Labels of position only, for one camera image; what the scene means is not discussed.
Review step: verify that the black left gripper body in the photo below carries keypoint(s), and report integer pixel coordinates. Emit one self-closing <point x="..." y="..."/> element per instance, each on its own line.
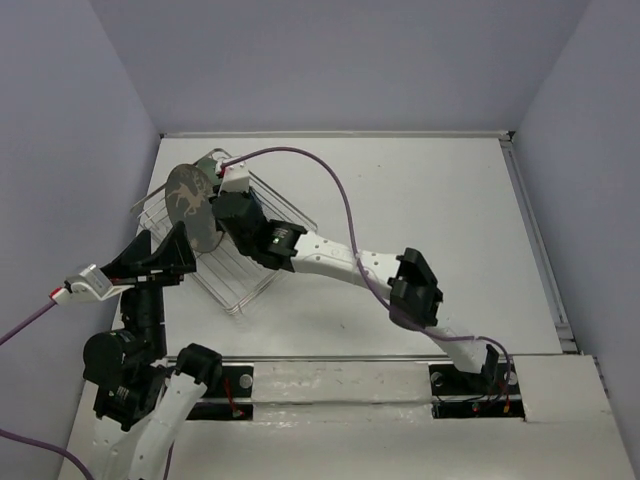
<point x="152" y="284"/>

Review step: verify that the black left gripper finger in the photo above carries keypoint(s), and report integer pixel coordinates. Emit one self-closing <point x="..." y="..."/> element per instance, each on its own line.
<point x="126" y="264"/>
<point x="174" y="255"/>

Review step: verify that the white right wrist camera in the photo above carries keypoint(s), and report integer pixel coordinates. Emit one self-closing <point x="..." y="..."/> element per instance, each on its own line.
<point x="234" y="177"/>

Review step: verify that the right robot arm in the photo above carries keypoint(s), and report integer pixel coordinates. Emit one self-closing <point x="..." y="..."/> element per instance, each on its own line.
<point x="404" y="283"/>

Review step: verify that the dark blue plate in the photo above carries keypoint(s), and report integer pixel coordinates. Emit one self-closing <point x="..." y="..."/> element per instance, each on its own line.
<point x="256" y="199"/>

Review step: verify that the teal flower plate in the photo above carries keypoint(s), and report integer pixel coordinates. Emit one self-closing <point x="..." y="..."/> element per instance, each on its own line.
<point x="209" y="166"/>

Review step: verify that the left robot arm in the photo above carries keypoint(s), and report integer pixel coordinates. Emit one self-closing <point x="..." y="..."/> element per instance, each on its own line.
<point x="140" y="403"/>

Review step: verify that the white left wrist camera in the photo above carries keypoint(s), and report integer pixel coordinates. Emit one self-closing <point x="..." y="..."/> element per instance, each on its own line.
<point x="88" y="285"/>

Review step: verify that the grey deer plate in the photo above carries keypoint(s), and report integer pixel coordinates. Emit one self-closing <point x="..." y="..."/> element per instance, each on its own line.
<point x="187" y="193"/>

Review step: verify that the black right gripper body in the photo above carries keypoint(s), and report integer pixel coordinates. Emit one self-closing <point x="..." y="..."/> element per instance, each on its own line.
<point x="244" y="247"/>

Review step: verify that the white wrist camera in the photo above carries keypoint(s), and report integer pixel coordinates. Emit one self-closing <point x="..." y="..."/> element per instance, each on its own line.
<point x="234" y="177"/>
<point x="88" y="285"/>

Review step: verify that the metal wire dish rack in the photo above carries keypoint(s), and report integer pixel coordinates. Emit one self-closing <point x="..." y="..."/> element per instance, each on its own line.
<point x="229" y="278"/>

